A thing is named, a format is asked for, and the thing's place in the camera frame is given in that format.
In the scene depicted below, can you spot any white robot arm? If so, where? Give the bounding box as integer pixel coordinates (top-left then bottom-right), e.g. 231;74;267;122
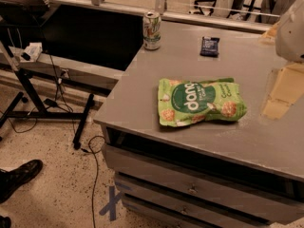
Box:
262;0;304;120

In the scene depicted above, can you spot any white power adapter box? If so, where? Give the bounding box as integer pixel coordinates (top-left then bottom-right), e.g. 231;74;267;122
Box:
21;43;43;62

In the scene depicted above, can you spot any black shoe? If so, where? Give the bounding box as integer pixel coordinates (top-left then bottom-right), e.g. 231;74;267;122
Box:
0;160;43;203

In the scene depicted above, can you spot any black metal table stand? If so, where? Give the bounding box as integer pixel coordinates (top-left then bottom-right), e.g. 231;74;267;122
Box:
0;42;94;150

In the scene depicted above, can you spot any blue tape cross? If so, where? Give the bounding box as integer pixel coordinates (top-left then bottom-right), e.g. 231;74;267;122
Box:
99;186;123;221

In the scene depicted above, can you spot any green dang chips bag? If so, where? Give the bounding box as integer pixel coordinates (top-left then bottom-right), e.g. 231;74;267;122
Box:
158;78;247;127

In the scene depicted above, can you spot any white green 7up can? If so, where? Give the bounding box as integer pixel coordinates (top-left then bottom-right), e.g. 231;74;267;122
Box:
142;11;162;50

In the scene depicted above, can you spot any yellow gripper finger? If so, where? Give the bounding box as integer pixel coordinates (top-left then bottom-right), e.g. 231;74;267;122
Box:
262;63;304;120

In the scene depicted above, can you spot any dark blue snack packet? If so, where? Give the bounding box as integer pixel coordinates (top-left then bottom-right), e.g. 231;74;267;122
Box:
200;36;219;57

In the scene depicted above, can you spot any grey drawer cabinet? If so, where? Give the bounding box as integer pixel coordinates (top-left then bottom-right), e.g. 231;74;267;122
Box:
95;22;304;228

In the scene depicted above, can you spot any black floor cable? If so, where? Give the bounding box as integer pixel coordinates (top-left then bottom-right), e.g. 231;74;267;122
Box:
80;135;106;228

